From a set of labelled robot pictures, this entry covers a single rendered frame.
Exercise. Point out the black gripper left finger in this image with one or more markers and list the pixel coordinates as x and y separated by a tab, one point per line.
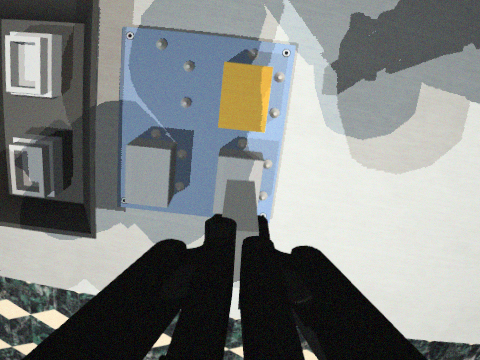
125	319

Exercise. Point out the brass rectangular block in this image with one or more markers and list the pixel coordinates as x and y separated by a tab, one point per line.
245	96

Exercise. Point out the grey rectangular block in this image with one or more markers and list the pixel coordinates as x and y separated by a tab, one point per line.
239	165
150	172

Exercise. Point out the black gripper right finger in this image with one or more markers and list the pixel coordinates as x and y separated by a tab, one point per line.
343	324

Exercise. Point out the light grey rectangular part with pocket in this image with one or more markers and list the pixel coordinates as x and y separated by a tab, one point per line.
32	155
33	68

